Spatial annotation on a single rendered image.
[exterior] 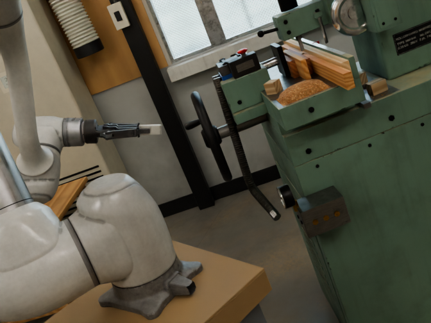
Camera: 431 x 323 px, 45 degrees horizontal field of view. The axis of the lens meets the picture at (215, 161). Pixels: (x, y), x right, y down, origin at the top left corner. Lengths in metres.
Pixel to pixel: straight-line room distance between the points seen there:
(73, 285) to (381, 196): 0.87
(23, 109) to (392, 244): 1.08
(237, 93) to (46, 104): 1.54
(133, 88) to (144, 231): 2.00
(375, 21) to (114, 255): 0.85
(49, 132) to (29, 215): 0.59
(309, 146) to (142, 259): 0.56
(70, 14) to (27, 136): 1.44
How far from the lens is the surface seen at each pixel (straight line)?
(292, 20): 1.51
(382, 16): 1.42
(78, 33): 2.82
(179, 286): 1.12
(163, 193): 3.20
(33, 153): 1.49
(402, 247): 1.61
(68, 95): 2.78
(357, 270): 1.60
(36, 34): 2.77
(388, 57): 1.54
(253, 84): 1.47
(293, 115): 1.27
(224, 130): 1.55
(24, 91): 1.43
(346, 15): 1.45
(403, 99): 1.45
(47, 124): 1.64
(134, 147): 3.11
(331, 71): 1.30
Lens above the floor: 1.26
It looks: 19 degrees down
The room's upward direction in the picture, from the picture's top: 22 degrees counter-clockwise
